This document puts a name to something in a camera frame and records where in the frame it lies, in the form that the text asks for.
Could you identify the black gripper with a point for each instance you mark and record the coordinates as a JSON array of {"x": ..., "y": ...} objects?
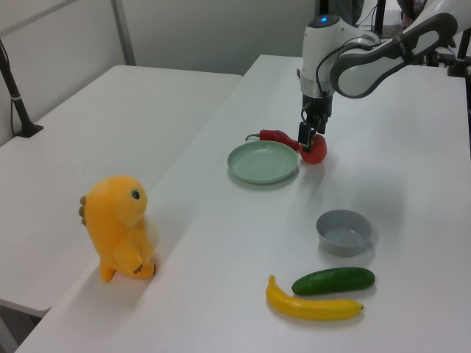
[{"x": 318, "y": 108}]

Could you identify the red apple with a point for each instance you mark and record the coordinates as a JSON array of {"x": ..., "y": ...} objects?
[{"x": 317, "y": 154}]

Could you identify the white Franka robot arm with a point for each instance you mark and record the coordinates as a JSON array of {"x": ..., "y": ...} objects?
[{"x": 360, "y": 73}]

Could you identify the red chili pepper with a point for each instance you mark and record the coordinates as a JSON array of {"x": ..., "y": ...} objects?
[{"x": 276, "y": 135}]

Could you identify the green plate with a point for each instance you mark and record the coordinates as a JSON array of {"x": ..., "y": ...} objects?
[{"x": 262, "y": 165}]

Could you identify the grey bowl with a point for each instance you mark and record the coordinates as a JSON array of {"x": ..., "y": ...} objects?
[{"x": 342, "y": 235}]

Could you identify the black electronics device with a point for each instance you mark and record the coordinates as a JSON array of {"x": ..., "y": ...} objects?
[{"x": 434, "y": 59}]

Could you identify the green cucumber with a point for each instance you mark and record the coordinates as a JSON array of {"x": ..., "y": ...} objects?
[{"x": 333, "y": 281}]

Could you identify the yellow banana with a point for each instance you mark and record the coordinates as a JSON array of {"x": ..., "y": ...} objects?
[{"x": 312, "y": 309}]

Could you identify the orange plush dinosaur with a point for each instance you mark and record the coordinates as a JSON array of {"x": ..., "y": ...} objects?
[{"x": 114, "y": 220}]

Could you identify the black camera stand pole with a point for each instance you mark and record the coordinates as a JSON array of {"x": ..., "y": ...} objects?
[
  {"x": 460, "y": 55},
  {"x": 16, "y": 97}
]

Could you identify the grey partition post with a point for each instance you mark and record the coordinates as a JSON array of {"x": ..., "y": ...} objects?
[{"x": 123, "y": 33}]

